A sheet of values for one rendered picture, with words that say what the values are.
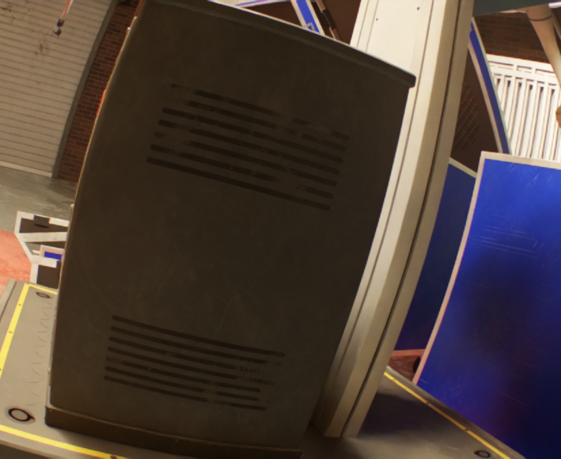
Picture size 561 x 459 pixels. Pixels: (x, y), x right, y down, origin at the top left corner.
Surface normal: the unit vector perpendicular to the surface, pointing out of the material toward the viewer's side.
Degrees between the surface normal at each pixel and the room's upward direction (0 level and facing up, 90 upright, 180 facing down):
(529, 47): 90
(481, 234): 90
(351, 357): 90
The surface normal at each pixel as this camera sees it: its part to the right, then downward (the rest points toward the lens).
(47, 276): 0.59, 0.21
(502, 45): -0.72, -0.17
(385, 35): -0.91, -0.24
